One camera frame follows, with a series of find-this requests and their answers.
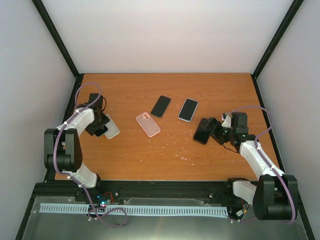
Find black phone case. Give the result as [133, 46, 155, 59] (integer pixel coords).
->
[193, 121, 211, 145]

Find phone with teal edge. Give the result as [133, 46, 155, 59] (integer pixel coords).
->
[94, 126, 108, 137]

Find white phone case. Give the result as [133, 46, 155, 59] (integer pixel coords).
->
[104, 114, 120, 140]

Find light blue phone case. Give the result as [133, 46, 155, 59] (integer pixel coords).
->
[177, 98, 199, 123]

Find pink phone case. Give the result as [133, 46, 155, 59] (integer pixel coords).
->
[135, 112, 161, 138]

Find black phone green edge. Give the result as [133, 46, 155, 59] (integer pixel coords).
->
[150, 95, 171, 118]

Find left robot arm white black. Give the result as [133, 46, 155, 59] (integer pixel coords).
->
[44, 93, 111, 202]

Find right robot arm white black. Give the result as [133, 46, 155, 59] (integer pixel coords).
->
[197, 112, 298, 224]

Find small circuit board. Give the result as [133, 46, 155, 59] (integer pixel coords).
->
[96, 191, 114, 207]

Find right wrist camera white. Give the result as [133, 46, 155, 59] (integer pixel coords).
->
[221, 113, 232, 128]

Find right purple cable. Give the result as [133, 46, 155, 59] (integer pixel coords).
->
[224, 105, 298, 225]

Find black aluminium frame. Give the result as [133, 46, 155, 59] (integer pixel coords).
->
[16, 0, 303, 240]

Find light blue cable duct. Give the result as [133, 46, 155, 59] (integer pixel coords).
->
[38, 203, 228, 218]

